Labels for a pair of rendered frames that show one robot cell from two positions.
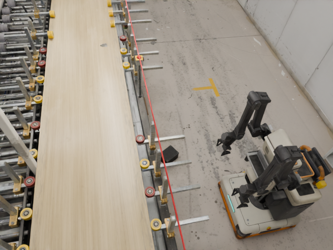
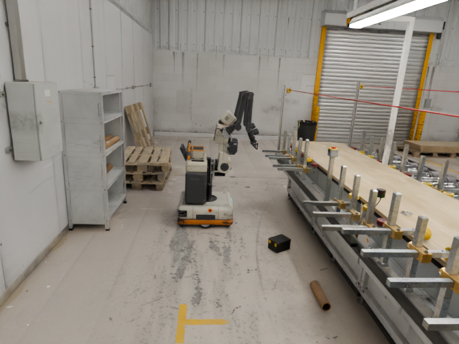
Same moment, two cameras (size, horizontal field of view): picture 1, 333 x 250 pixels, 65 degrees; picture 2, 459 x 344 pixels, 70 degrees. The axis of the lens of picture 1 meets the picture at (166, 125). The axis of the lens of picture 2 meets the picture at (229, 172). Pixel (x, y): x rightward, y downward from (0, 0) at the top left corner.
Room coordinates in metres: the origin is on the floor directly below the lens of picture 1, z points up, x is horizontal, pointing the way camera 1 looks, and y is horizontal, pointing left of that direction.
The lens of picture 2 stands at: (4.93, 0.05, 1.76)
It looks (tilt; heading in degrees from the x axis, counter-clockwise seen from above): 16 degrees down; 192
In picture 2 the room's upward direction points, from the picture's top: 3 degrees clockwise
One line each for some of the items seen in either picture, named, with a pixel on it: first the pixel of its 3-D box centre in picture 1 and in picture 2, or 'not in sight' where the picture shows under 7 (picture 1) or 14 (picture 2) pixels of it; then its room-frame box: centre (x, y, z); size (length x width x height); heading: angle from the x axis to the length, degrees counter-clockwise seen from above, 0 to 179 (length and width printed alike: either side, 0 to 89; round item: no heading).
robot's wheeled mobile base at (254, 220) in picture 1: (257, 200); (205, 207); (1.16, -1.06, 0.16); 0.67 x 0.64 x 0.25; 107
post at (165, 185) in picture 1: (164, 192); (293, 149); (0.81, -0.04, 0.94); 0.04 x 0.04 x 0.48; 17
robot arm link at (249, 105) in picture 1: (246, 117); (249, 112); (1.23, -0.56, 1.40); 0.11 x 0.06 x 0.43; 17
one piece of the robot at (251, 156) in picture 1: (259, 167); (231, 143); (1.07, -0.78, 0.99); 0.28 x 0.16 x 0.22; 17
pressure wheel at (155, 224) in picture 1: (155, 226); not in sight; (0.58, 0.00, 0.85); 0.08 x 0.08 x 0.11
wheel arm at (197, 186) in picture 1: (174, 190); (285, 158); (0.87, -0.12, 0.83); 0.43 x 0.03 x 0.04; 107
